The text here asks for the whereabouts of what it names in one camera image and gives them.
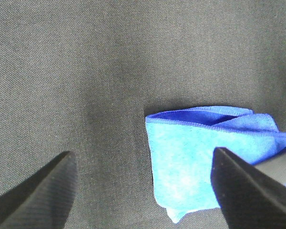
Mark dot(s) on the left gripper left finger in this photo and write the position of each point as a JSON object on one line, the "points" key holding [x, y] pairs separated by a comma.
{"points": [[44, 200]]}

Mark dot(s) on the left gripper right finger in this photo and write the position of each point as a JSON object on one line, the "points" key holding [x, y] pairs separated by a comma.
{"points": [[248, 198]]}

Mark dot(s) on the blue microfiber towel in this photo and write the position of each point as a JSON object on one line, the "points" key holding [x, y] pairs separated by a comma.
{"points": [[182, 144]]}

